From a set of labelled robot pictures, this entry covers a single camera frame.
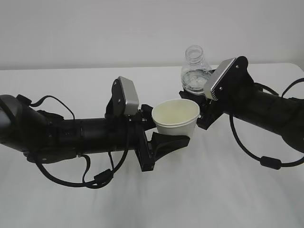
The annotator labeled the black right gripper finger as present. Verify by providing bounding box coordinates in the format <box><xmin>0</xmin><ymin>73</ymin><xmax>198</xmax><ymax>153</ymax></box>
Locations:
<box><xmin>179</xmin><ymin>90</ymin><xmax>207</xmax><ymax>105</ymax></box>

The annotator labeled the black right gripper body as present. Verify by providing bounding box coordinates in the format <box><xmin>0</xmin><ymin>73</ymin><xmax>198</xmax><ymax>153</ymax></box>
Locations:
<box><xmin>196</xmin><ymin>68</ymin><xmax>255</xmax><ymax>130</ymax></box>

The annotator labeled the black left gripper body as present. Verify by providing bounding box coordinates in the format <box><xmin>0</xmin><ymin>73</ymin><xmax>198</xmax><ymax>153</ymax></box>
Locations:
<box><xmin>129</xmin><ymin>114</ymin><xmax>155</xmax><ymax>172</ymax></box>

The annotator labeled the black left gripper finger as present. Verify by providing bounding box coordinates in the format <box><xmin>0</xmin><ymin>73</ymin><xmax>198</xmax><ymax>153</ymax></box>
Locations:
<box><xmin>141</xmin><ymin>104</ymin><xmax>156</xmax><ymax>130</ymax></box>
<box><xmin>150</xmin><ymin>132</ymin><xmax>190</xmax><ymax>162</ymax></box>

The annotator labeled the clear water bottle green label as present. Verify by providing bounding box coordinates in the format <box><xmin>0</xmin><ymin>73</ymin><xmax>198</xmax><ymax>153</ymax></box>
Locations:
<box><xmin>180</xmin><ymin>45</ymin><xmax>212</xmax><ymax>95</ymax></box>

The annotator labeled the white paper cup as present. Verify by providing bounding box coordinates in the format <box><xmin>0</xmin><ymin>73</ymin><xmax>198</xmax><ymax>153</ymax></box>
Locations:
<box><xmin>152</xmin><ymin>99</ymin><xmax>200</xmax><ymax>137</ymax></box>

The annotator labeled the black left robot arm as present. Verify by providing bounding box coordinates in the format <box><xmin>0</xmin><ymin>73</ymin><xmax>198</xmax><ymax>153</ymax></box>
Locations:
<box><xmin>0</xmin><ymin>95</ymin><xmax>190</xmax><ymax>171</ymax></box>

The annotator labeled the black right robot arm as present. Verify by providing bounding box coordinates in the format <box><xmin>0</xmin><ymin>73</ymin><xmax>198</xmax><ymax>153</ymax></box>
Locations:
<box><xmin>179</xmin><ymin>69</ymin><xmax>304</xmax><ymax>152</ymax></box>

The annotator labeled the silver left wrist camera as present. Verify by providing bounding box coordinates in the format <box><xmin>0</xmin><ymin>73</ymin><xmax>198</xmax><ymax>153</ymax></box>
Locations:
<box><xmin>112</xmin><ymin>76</ymin><xmax>139</xmax><ymax>116</ymax></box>

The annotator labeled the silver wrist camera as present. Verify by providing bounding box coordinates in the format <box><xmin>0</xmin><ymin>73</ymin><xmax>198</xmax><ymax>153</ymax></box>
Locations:
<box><xmin>112</xmin><ymin>76</ymin><xmax>139</xmax><ymax>116</ymax></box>
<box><xmin>203</xmin><ymin>56</ymin><xmax>249</xmax><ymax>101</ymax></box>

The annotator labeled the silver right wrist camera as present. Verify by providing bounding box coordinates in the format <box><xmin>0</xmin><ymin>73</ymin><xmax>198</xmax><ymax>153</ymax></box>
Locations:
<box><xmin>203</xmin><ymin>56</ymin><xmax>249</xmax><ymax>101</ymax></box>

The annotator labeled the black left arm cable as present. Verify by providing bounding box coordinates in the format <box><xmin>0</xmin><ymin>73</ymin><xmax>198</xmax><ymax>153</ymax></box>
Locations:
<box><xmin>23</xmin><ymin>95</ymin><xmax>131</xmax><ymax>190</ymax></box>

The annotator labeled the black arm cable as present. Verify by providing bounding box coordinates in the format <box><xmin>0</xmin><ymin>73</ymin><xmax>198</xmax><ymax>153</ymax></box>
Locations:
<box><xmin>23</xmin><ymin>95</ymin><xmax>131</xmax><ymax>190</ymax></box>
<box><xmin>228</xmin><ymin>77</ymin><xmax>304</xmax><ymax>171</ymax></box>

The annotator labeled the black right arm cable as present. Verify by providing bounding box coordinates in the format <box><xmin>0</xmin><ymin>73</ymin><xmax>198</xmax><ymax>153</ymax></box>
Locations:
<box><xmin>228</xmin><ymin>77</ymin><xmax>304</xmax><ymax>171</ymax></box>

